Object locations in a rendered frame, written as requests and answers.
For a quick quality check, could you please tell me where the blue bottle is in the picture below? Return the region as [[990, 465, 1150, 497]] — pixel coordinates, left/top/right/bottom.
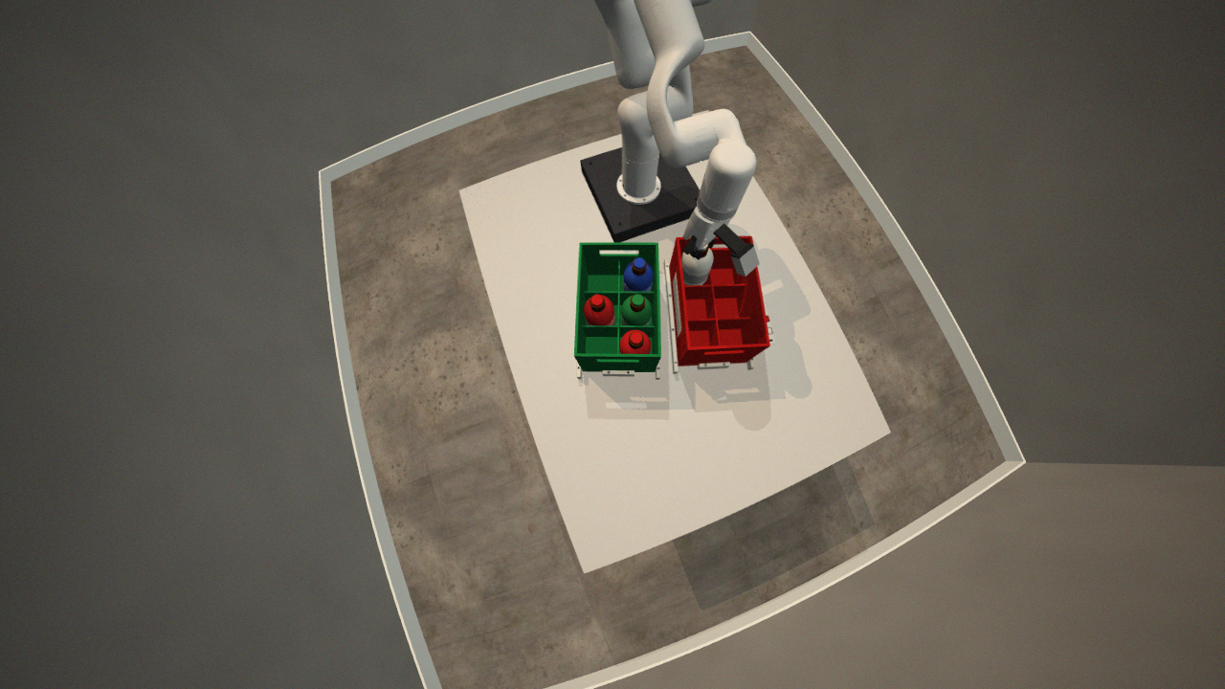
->
[[624, 257, 654, 291]]

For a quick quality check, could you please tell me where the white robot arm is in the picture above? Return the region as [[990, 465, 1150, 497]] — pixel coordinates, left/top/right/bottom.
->
[[594, 0, 760, 277]]

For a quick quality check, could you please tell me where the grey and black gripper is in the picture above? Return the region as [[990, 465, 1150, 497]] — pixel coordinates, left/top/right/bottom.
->
[[684, 200, 734, 260]]

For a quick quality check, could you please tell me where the red crate with dividers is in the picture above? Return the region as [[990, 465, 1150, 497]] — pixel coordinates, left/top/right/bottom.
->
[[669, 237, 771, 367]]

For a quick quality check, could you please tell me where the white bottle with grey label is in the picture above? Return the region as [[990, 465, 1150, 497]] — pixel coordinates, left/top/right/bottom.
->
[[681, 244, 714, 284]]

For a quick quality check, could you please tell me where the white paper strip with printed marks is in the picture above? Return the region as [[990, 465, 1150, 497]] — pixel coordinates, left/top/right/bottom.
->
[[763, 294, 775, 345]]

